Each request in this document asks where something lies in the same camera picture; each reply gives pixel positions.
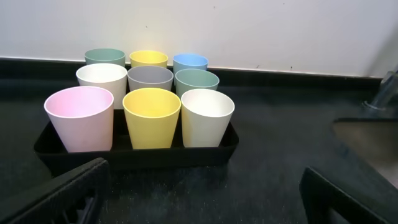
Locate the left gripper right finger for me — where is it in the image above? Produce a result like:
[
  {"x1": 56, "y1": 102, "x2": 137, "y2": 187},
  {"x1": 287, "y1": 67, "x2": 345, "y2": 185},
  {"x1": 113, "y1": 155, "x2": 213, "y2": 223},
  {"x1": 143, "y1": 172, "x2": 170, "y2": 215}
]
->
[{"x1": 298, "y1": 167, "x2": 398, "y2": 224}]

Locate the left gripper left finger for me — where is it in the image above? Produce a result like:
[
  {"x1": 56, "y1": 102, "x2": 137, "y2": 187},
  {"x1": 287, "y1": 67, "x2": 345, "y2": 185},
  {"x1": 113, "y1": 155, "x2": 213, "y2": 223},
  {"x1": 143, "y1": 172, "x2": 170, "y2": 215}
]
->
[{"x1": 0, "y1": 157, "x2": 111, "y2": 224}]

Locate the steel sink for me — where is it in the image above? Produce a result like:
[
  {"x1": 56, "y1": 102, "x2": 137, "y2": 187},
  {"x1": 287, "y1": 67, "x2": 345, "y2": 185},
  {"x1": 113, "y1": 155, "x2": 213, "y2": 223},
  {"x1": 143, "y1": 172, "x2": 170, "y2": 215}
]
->
[{"x1": 332, "y1": 118, "x2": 398, "y2": 190}]

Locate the pink cup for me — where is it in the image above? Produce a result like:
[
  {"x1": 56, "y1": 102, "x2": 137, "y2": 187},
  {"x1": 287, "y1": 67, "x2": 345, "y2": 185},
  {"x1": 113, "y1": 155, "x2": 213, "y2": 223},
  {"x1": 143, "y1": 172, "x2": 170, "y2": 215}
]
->
[{"x1": 44, "y1": 86, "x2": 114, "y2": 153}]

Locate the black tray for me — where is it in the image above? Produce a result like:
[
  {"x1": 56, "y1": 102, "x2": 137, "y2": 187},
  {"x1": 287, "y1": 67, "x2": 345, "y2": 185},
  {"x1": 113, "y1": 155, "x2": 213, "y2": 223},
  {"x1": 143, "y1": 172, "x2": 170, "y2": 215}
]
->
[{"x1": 33, "y1": 108, "x2": 239, "y2": 175}]

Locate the yellow cup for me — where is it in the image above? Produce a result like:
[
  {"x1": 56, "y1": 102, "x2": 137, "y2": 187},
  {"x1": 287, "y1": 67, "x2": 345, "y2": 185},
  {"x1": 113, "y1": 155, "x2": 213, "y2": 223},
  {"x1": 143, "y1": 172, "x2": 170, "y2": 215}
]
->
[
  {"x1": 122, "y1": 87, "x2": 182, "y2": 150},
  {"x1": 129, "y1": 50, "x2": 169, "y2": 68}
]

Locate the steel tap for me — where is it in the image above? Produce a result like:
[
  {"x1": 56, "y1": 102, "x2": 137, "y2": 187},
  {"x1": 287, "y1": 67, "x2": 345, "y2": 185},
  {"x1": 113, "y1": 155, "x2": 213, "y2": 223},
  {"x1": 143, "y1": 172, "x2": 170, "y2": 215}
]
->
[{"x1": 362, "y1": 63, "x2": 398, "y2": 111}]

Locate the white cup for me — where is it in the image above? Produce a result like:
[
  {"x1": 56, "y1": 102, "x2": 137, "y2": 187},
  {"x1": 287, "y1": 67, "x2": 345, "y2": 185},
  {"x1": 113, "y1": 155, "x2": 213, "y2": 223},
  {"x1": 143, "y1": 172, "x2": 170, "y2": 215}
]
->
[{"x1": 75, "y1": 63, "x2": 128, "y2": 110}]

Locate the cream cup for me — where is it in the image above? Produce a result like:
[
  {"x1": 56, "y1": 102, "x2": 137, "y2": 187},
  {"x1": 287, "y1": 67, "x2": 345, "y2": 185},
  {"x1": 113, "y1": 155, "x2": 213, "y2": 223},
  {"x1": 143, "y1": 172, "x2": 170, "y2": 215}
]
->
[{"x1": 180, "y1": 88, "x2": 236, "y2": 148}]

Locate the green cup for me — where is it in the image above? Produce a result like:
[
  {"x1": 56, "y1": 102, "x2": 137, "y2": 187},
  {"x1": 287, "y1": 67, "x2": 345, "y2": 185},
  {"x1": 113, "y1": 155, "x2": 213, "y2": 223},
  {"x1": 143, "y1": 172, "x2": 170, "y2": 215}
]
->
[
  {"x1": 174, "y1": 68, "x2": 220, "y2": 98},
  {"x1": 84, "y1": 48, "x2": 126, "y2": 68}
]

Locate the grey cup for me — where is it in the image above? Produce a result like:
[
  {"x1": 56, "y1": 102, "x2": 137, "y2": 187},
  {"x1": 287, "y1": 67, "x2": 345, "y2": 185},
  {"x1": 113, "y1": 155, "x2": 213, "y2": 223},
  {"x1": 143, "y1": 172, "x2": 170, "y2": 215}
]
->
[{"x1": 127, "y1": 65, "x2": 174, "y2": 92}]

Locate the blue cup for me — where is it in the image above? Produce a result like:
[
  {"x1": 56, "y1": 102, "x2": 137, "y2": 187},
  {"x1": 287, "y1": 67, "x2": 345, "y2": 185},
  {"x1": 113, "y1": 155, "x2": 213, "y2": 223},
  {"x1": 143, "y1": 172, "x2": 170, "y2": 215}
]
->
[{"x1": 172, "y1": 53, "x2": 209, "y2": 75}]

